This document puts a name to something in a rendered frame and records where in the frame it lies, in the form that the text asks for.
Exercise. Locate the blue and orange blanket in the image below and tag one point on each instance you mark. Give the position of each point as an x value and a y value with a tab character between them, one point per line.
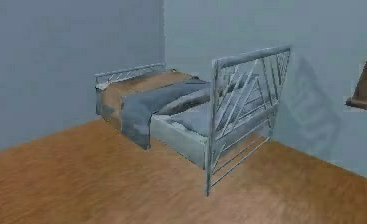
137	103

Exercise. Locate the gray pillow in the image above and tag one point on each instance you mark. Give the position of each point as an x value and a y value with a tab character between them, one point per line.
184	101

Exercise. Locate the white metal frame bed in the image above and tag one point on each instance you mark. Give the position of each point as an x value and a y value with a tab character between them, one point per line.
181	135

